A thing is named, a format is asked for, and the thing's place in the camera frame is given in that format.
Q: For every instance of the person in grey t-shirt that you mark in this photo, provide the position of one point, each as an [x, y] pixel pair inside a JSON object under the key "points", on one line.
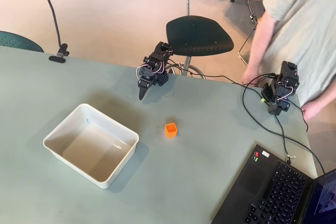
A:
{"points": [[309, 24]]}

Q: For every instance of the small orange cube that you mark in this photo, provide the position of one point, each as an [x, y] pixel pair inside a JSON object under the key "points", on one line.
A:
{"points": [[171, 132]]}

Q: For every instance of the white plastic bin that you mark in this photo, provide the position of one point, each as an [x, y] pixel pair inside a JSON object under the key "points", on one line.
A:
{"points": [[78, 155]]}

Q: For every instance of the black leader arm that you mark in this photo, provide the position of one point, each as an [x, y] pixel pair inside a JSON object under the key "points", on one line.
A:
{"points": [[283, 87]]}

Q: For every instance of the person's left forearm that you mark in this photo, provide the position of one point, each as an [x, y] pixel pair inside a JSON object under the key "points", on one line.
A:
{"points": [[329, 103]]}

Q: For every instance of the person's right hand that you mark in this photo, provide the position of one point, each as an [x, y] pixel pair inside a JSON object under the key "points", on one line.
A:
{"points": [[250, 77]]}

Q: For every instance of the black follower gripper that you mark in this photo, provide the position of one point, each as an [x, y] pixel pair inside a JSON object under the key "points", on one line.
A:
{"points": [[143, 83]]}

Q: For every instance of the person's left hand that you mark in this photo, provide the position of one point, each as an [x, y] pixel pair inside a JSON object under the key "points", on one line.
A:
{"points": [[313, 110]]}

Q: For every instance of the black follower robot arm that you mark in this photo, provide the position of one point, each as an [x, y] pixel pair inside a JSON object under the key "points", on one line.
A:
{"points": [[158, 56]]}

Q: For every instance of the dark green perforated stool chair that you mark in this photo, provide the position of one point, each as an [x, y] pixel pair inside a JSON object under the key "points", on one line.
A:
{"points": [[199, 35]]}

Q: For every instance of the metal tube frame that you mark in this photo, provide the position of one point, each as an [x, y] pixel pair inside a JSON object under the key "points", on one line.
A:
{"points": [[246, 41]]}

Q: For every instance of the person's right forearm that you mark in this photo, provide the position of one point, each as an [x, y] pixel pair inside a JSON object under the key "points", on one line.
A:
{"points": [[262, 45]]}

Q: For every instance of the black laptop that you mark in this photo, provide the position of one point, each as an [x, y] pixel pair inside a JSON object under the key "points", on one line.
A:
{"points": [[262, 182]]}

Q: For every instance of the black gooseneck clamp holder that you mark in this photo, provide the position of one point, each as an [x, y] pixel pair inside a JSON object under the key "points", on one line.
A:
{"points": [[62, 48]]}

